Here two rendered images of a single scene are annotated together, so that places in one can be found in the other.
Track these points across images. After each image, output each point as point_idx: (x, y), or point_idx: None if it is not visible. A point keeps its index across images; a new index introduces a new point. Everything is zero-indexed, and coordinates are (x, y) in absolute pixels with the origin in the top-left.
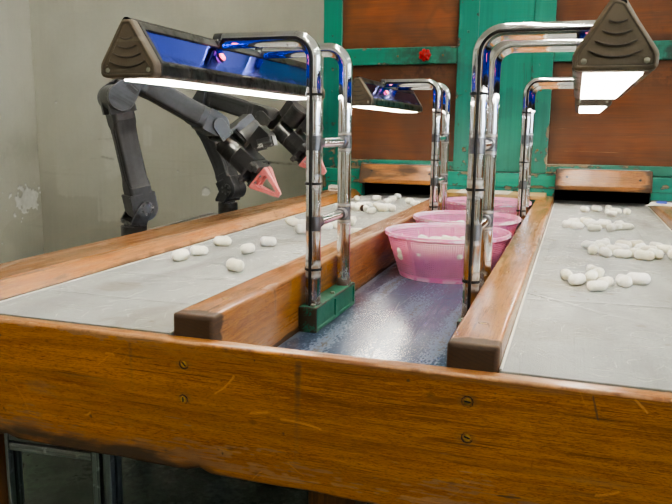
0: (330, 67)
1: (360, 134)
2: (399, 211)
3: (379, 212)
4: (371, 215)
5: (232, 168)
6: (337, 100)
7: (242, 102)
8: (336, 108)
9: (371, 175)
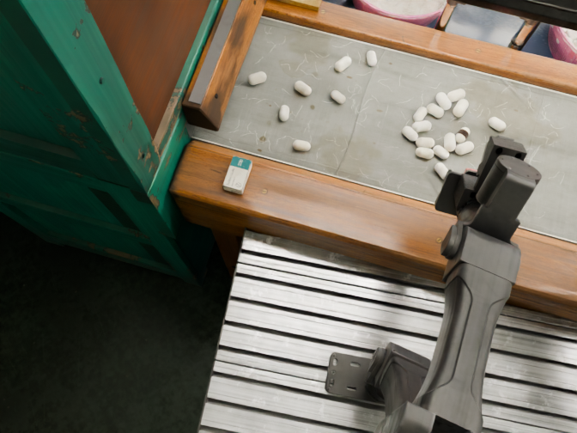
0: (70, 36)
1: (154, 75)
2: (452, 88)
3: (472, 115)
4: (514, 127)
5: (409, 368)
6: (117, 80)
7: (498, 317)
8: (122, 94)
9: (221, 101)
